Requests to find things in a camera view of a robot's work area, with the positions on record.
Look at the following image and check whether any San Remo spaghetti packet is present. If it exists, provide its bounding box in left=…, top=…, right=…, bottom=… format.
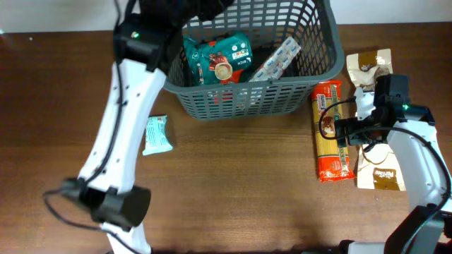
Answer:
left=311, top=80, right=355, bottom=182

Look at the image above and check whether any row of tissue packets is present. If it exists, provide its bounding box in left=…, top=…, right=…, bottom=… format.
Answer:
left=249, top=37, right=301, bottom=82

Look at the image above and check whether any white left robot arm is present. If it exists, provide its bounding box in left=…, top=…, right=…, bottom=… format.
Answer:
left=58, top=0, right=232, bottom=253

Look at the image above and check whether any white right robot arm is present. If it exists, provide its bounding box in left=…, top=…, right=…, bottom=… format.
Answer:
left=334, top=74, right=451, bottom=253

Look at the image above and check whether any grey plastic lattice basket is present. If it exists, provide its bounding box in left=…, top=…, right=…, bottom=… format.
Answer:
left=165, top=0, right=345, bottom=120

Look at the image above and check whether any mint green packet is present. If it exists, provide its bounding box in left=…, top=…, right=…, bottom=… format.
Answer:
left=142, top=115, right=173, bottom=156

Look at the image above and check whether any green Nescafe coffee bag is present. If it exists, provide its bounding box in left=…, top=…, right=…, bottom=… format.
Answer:
left=184, top=32, right=253, bottom=86

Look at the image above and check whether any glutinous rice bag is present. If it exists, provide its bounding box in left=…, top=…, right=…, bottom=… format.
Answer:
left=357, top=144, right=406, bottom=191

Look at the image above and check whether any beige mushroom snack pouch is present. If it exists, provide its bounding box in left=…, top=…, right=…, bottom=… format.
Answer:
left=346, top=49, right=393, bottom=92

